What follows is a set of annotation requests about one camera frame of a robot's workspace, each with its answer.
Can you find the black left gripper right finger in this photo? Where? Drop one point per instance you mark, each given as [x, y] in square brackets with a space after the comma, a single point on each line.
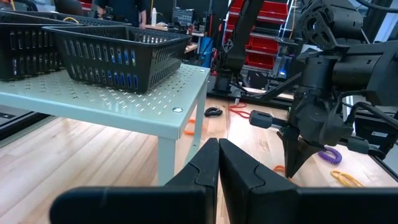
[311, 208]

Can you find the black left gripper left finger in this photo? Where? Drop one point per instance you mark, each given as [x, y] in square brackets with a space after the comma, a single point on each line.
[140, 208]

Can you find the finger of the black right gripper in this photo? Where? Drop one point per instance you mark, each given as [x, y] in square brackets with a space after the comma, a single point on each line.
[289, 149]
[306, 149]

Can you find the orange rubber band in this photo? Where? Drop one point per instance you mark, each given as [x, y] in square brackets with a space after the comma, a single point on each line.
[278, 169]
[189, 132]

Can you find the purple coil wrist band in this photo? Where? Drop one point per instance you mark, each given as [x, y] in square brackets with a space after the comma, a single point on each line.
[334, 158]

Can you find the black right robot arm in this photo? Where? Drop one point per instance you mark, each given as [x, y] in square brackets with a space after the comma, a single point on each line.
[357, 71]

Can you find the blue lit computer case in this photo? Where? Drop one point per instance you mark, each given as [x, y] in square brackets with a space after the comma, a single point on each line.
[282, 73]

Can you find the red rubber band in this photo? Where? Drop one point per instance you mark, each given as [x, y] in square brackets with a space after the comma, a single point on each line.
[241, 113]

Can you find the red bin storage rack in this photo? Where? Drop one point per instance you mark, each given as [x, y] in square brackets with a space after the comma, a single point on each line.
[267, 46]

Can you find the black coil wrist band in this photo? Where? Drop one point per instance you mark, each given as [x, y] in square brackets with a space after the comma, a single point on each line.
[210, 113]

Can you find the pale green perforated shelf riser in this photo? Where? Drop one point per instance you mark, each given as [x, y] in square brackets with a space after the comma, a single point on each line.
[124, 102]

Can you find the blue upright object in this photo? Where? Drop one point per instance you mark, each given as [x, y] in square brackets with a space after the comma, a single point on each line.
[206, 53]

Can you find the white bottle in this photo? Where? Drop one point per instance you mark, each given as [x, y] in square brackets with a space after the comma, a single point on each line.
[153, 17]

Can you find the person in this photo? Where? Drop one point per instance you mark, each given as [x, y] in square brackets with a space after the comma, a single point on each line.
[124, 9]

